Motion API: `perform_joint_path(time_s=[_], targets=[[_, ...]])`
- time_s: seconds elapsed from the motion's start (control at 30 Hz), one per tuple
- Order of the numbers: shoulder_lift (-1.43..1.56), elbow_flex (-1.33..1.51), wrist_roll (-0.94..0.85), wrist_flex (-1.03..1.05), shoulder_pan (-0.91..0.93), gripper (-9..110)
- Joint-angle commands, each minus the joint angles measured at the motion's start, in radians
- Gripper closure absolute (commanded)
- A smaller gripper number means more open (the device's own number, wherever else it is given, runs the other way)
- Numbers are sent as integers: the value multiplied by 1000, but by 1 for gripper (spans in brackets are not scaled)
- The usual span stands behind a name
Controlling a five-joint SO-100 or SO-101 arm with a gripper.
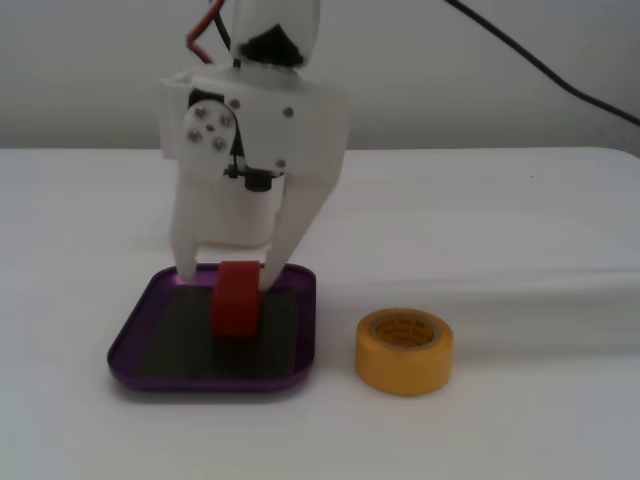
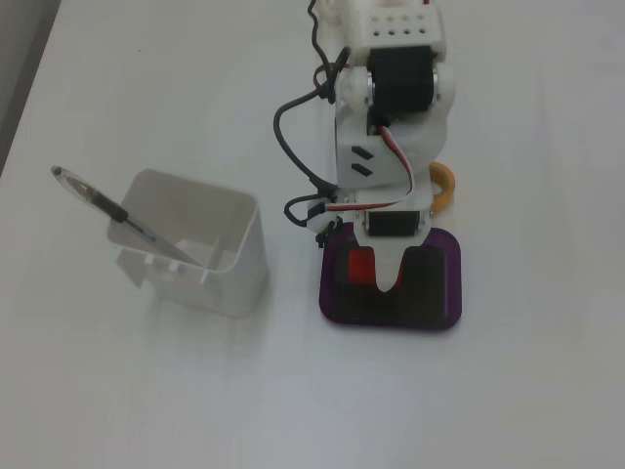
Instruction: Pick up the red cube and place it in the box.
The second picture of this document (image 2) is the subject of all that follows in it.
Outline yellow tape roll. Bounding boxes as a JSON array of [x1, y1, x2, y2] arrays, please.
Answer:
[[428, 160, 457, 212]]

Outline black zip tie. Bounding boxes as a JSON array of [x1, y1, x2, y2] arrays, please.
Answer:
[[315, 219, 342, 248]]

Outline black cable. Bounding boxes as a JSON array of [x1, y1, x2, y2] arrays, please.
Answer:
[[271, 0, 354, 227]]

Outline purple metal tray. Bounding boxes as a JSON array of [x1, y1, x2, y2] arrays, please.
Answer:
[[317, 222, 464, 334]]

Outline black pen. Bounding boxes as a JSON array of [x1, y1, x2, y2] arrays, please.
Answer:
[[50, 164, 204, 268]]

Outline white plastic container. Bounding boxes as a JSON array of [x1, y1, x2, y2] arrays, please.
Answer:
[[105, 168, 269, 320]]

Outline red cube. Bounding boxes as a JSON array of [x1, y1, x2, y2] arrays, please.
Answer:
[[347, 247, 380, 285]]

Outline red white black servo wire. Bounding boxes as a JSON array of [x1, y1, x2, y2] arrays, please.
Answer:
[[321, 124, 417, 216]]

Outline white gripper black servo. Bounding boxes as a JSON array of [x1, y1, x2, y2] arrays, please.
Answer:
[[352, 188, 434, 295]]

